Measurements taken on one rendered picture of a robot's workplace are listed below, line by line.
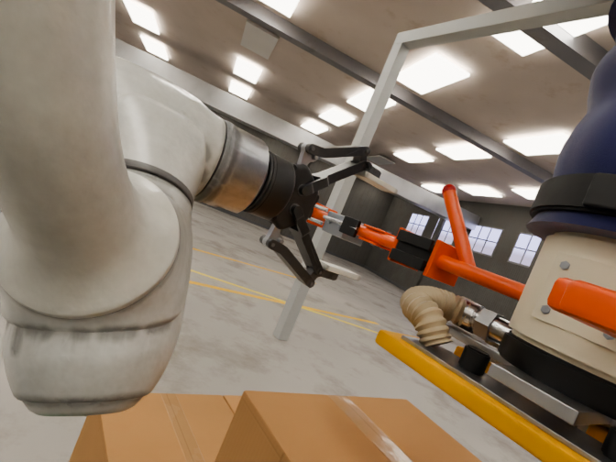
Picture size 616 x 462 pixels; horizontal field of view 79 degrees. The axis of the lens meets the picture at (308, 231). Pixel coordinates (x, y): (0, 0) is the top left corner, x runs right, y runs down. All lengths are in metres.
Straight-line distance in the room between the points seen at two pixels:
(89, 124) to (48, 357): 0.14
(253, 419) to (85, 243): 0.42
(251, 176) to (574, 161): 0.35
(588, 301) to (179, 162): 0.30
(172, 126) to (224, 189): 0.08
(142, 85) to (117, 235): 0.17
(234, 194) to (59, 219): 0.22
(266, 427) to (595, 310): 0.41
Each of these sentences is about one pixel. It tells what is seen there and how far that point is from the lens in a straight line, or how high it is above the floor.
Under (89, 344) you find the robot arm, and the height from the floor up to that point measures 1.10.
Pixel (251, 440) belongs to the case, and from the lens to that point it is 0.58.
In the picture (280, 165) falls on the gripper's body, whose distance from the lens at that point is 0.42.
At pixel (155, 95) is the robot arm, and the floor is 1.26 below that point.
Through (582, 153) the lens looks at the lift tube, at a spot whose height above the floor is 1.39.
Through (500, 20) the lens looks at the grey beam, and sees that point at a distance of 3.51.
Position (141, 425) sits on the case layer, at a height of 0.54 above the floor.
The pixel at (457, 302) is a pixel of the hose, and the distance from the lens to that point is 0.58.
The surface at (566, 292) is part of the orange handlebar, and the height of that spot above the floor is 1.23.
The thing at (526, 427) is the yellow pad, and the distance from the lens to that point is 0.41.
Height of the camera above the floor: 1.21
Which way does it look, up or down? 2 degrees down
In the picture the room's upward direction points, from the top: 23 degrees clockwise
